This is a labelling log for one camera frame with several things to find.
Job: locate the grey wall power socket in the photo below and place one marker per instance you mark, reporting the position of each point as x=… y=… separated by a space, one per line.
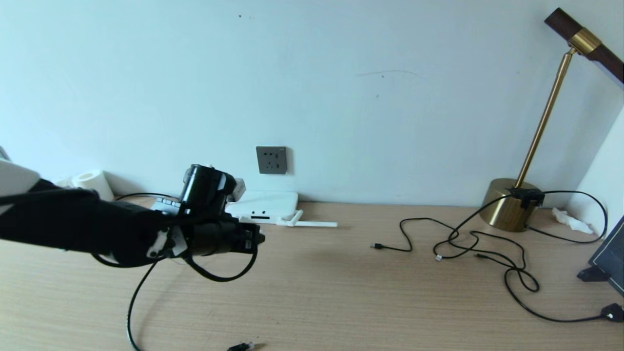
x=272 y=160

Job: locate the black adapter block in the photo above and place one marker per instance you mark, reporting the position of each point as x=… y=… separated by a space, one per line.
x=527 y=196

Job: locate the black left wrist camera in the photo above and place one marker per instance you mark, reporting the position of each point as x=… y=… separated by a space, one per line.
x=202 y=187

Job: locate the white toilet paper roll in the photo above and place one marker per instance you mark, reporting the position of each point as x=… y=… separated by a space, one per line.
x=92 y=181

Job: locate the white router with antennas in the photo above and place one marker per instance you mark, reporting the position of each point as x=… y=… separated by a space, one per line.
x=273 y=202

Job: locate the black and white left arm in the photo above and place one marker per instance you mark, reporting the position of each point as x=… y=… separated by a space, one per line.
x=73 y=219

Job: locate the crumpled white tissue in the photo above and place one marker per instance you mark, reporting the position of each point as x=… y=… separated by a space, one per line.
x=571 y=221

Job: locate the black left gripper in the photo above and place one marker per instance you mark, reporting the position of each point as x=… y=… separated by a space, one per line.
x=219 y=239

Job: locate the brass desk lamp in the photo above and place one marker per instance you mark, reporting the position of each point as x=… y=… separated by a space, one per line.
x=507 y=210

